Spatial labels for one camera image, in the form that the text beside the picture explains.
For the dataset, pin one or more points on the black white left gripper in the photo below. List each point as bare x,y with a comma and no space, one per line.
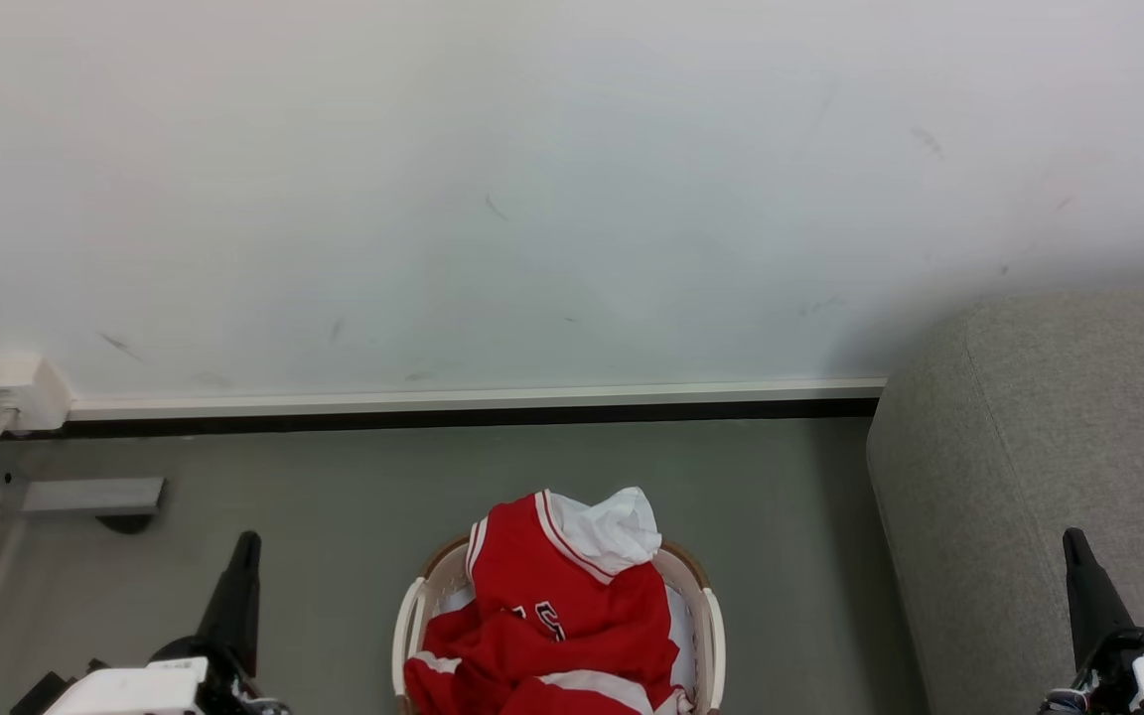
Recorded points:
185,685

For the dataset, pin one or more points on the cream plastic laundry basket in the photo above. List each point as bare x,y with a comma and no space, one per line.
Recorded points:
413,626

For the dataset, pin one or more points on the white black baseboard strip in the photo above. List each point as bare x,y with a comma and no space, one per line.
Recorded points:
473,402

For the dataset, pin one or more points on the grey metal frame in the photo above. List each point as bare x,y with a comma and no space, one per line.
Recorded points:
85,495

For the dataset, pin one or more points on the white wall socket box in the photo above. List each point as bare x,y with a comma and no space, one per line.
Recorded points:
11,387

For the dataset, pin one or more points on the red white sports jersey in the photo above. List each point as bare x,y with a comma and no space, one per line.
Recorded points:
552,626

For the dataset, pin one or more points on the black frame foot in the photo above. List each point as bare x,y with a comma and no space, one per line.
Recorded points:
125,522

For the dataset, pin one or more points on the grey fabric sofa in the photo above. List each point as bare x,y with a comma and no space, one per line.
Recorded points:
1029,477

